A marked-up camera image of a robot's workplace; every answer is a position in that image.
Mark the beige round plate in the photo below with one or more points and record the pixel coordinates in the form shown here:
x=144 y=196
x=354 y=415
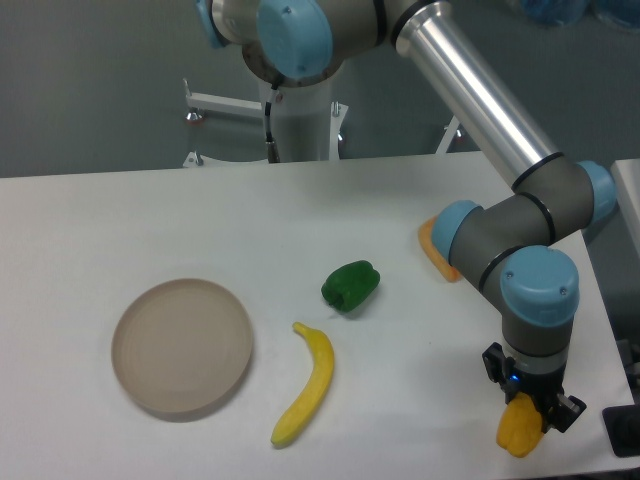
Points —
x=181 y=350

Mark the yellow bell pepper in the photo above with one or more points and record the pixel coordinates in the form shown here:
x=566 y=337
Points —
x=520 y=427

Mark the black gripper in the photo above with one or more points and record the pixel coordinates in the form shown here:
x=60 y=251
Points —
x=541 y=378

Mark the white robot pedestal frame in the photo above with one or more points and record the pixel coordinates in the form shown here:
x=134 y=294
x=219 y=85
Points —
x=299 y=124

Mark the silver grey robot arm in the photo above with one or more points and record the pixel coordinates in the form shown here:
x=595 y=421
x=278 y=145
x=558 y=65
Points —
x=507 y=251

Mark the orange fruit slice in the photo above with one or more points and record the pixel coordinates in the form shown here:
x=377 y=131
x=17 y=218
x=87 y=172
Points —
x=448 y=272

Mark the yellow banana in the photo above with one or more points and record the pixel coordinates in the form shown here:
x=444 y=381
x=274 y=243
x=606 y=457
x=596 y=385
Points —
x=302 y=410

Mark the black device at right edge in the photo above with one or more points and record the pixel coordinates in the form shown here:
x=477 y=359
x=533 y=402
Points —
x=622 y=426

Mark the blue object top right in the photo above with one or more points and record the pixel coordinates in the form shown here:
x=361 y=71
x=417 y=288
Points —
x=614 y=13

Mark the green bell pepper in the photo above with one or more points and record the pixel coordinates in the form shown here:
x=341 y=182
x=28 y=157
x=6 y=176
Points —
x=349 y=286

